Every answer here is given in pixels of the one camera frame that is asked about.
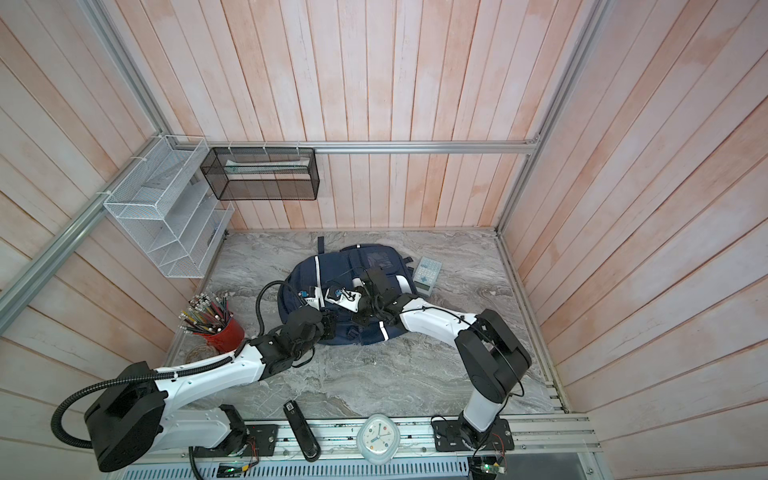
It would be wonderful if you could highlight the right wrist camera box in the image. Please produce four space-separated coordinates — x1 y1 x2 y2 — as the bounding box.
326 288 362 313

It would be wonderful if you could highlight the white wire mesh shelf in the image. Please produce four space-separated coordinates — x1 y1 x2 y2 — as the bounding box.
104 135 234 279

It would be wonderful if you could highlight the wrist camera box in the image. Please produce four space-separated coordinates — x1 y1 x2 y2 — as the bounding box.
298 287 322 310
326 288 362 313

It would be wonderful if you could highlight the grey calculator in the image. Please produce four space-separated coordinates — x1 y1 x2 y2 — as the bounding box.
412 257 442 298

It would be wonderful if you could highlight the aluminium frame rail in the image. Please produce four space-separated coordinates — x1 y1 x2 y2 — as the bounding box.
206 140 538 155

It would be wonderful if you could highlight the black wire mesh basket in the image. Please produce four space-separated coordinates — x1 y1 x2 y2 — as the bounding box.
200 146 320 201

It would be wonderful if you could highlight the navy blue student backpack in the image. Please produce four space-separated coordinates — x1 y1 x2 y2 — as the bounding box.
277 244 416 345

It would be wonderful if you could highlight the bundle of pencils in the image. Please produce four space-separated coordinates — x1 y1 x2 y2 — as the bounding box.
179 292 234 336

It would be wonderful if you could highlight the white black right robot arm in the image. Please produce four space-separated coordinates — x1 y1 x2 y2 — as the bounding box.
353 268 532 444

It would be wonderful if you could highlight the white round clock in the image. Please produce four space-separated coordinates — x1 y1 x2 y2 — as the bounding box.
356 414 401 465

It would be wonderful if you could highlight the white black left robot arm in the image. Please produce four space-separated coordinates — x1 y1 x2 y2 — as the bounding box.
50 306 336 472

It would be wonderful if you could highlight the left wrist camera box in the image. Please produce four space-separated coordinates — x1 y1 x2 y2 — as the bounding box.
298 287 322 310

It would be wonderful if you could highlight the clear tape roll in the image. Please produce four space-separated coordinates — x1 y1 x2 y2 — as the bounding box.
184 344 219 363

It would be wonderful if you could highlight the red pencil cup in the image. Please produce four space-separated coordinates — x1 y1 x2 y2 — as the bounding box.
201 319 245 353

